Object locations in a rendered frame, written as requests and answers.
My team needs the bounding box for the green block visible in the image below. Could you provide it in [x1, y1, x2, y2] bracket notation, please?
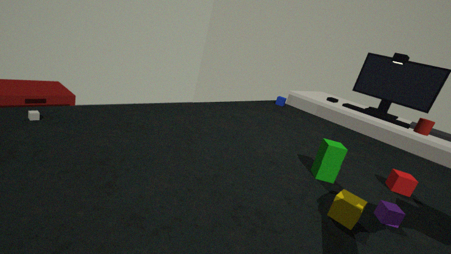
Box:
[316, 138, 348, 167]
[311, 155, 341, 183]

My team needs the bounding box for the red block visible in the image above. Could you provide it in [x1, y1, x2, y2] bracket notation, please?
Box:
[386, 168, 419, 197]

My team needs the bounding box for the small grey cube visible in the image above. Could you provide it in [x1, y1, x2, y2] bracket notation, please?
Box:
[28, 111, 40, 121]

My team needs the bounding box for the yellow block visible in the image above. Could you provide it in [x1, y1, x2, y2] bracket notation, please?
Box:
[327, 189, 367, 230]

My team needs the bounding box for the purple block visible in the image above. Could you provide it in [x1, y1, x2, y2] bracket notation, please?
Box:
[374, 200, 405, 228]

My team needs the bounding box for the blue block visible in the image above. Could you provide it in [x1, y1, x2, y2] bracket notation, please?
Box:
[275, 96, 286, 106]

